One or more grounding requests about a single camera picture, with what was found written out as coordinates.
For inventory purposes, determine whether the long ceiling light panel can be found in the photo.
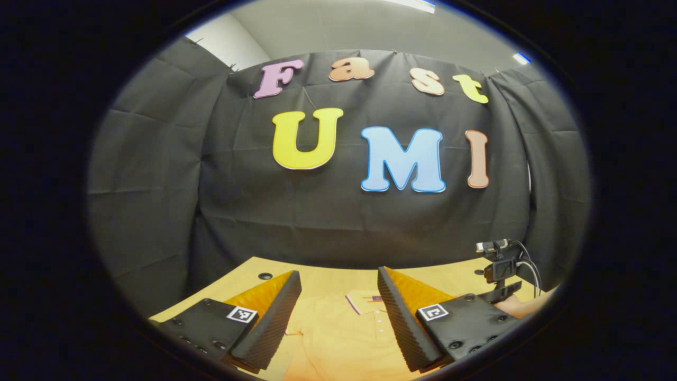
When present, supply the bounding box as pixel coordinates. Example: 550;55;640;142
385;0;437;14

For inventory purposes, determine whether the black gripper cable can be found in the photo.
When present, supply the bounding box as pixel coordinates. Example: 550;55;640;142
509;239;543;298

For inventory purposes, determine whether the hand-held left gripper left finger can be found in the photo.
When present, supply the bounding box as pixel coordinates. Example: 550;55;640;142
150;270;303;374

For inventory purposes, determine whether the black backdrop cloth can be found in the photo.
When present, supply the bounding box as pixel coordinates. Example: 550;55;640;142
87;37;591;317

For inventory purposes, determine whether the orange T-shirt with striped collar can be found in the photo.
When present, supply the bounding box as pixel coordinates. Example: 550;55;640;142
283;289;424;381

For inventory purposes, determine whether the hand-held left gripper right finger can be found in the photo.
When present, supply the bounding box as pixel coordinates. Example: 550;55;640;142
377;266;523;373

